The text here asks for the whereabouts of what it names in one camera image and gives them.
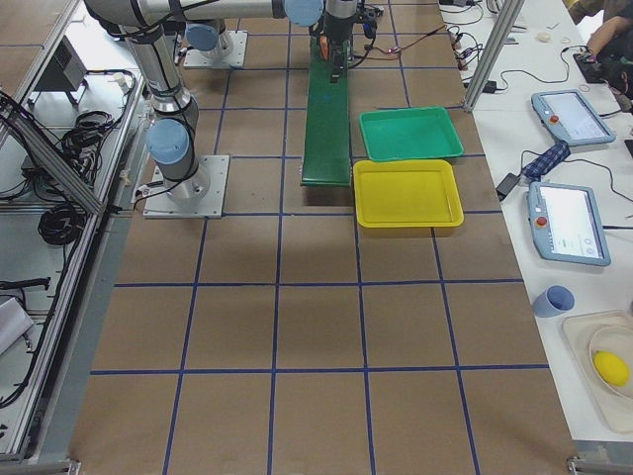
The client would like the lower teach pendant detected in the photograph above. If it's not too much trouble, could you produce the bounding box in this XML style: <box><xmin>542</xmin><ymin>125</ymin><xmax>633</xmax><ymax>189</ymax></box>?
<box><xmin>527</xmin><ymin>182</ymin><xmax>611</xmax><ymax>267</ymax></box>

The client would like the orange cylinder with 4680 label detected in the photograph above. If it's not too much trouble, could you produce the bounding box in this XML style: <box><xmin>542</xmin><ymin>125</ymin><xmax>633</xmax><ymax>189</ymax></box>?
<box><xmin>318</xmin><ymin>36</ymin><xmax>329</xmax><ymax>61</ymax></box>

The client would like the green plastic tray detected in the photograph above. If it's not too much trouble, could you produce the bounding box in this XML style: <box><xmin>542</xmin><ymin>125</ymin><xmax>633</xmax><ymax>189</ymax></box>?
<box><xmin>359</xmin><ymin>107</ymin><xmax>464</xmax><ymax>162</ymax></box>

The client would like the beige tray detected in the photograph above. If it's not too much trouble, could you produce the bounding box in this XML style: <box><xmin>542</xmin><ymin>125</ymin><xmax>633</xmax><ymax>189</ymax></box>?
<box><xmin>560</xmin><ymin>310</ymin><xmax>633</xmax><ymax>434</ymax></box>

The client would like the black power adapter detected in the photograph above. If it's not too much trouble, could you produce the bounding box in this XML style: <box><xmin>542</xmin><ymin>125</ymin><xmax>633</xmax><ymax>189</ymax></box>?
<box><xmin>496</xmin><ymin>173</ymin><xmax>520</xmax><ymax>202</ymax></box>

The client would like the yellow lemon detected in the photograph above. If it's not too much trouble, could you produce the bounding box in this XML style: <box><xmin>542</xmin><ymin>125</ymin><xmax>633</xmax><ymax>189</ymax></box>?
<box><xmin>592</xmin><ymin>350</ymin><xmax>630</xmax><ymax>387</ymax></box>

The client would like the white bowl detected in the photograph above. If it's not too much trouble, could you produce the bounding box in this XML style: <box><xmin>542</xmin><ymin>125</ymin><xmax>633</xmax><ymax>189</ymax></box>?
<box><xmin>588</xmin><ymin>326</ymin><xmax>632</xmax><ymax>400</ymax></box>

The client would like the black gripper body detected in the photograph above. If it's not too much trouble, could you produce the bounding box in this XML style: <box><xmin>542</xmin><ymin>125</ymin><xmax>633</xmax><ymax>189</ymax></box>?
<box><xmin>323</xmin><ymin>14</ymin><xmax>354</xmax><ymax>50</ymax></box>

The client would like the yellow plastic tray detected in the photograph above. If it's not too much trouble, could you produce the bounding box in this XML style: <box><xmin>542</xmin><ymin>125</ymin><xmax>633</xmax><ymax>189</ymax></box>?
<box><xmin>352</xmin><ymin>159</ymin><xmax>464</xmax><ymax>229</ymax></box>

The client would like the blue plastic cup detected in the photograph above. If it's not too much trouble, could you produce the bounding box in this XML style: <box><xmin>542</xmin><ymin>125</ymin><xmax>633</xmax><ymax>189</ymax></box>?
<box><xmin>532</xmin><ymin>285</ymin><xmax>576</xmax><ymax>318</ymax></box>

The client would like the upper teach pendant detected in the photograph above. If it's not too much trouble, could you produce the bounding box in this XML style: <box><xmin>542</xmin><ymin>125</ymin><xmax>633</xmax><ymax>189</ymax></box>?
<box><xmin>530</xmin><ymin>89</ymin><xmax>616</xmax><ymax>146</ymax></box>

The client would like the aluminium frame post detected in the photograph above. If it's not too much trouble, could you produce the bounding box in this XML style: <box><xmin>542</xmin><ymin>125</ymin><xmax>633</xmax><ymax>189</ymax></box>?
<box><xmin>463</xmin><ymin>0</ymin><xmax>524</xmax><ymax>112</ymax></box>

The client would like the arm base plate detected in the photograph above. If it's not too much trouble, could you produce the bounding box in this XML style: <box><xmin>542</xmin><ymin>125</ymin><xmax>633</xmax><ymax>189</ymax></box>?
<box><xmin>184</xmin><ymin>24</ymin><xmax>248</xmax><ymax>69</ymax></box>
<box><xmin>142</xmin><ymin>155</ymin><xmax>229</xmax><ymax>219</ymax></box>

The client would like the red black power cable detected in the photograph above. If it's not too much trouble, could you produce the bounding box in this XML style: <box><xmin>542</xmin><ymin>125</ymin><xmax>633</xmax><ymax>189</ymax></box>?
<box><xmin>345</xmin><ymin>27</ymin><xmax>446</xmax><ymax>70</ymax></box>

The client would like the green conveyor belt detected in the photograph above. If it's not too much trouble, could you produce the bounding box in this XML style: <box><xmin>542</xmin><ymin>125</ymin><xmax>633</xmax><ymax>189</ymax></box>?
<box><xmin>301</xmin><ymin>37</ymin><xmax>351</xmax><ymax>187</ymax></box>

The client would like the teach pendant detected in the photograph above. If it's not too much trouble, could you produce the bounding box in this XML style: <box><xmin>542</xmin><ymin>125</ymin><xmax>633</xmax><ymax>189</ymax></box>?
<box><xmin>530</xmin><ymin>89</ymin><xmax>616</xmax><ymax>146</ymax></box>
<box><xmin>527</xmin><ymin>182</ymin><xmax>611</xmax><ymax>267</ymax></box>

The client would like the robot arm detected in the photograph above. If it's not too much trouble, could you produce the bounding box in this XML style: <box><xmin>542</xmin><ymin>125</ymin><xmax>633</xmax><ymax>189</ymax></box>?
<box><xmin>85</xmin><ymin>1</ymin><xmax>361</xmax><ymax>204</ymax></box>
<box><xmin>185</xmin><ymin>18</ymin><xmax>233</xmax><ymax>56</ymax></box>

